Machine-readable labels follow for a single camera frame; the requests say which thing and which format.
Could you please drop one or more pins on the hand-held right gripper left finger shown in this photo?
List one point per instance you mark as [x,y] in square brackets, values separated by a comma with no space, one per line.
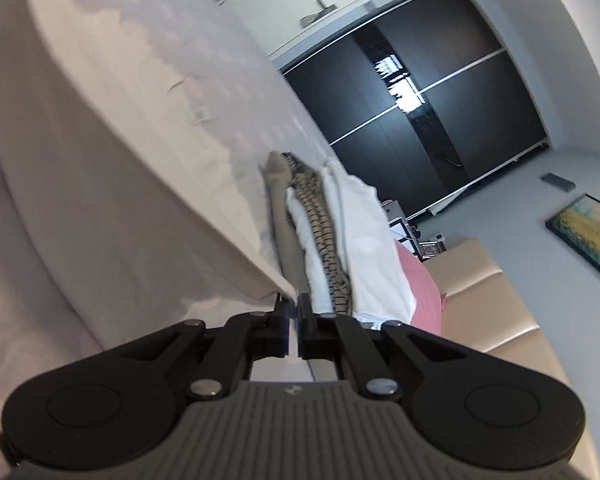
[284,330]

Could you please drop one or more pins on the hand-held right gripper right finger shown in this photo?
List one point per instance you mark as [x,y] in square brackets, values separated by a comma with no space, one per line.
[305,330]

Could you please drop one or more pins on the white shirt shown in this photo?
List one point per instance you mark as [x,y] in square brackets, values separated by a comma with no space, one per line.
[130,185]

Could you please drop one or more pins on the brown striped folded garment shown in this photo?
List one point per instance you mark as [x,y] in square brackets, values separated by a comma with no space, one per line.
[325,240]

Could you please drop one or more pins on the pink pillow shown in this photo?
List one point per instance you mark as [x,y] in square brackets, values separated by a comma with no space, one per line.
[420,285]

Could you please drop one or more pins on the white nightstand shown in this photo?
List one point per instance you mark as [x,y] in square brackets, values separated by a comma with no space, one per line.
[395,215]

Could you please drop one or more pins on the beige padded headboard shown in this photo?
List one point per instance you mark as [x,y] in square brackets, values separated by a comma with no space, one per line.
[480,300]

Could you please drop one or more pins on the black sliding wardrobe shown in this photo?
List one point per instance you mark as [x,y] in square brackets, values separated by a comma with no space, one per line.
[455,125]

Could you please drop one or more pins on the framed landscape painting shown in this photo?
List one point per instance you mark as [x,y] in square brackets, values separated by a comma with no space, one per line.
[585,230]

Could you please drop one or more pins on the hanging door charm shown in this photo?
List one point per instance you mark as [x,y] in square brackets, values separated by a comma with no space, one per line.
[320,12]

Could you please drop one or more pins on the photo frame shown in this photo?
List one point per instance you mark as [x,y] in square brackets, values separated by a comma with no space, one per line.
[432,250]

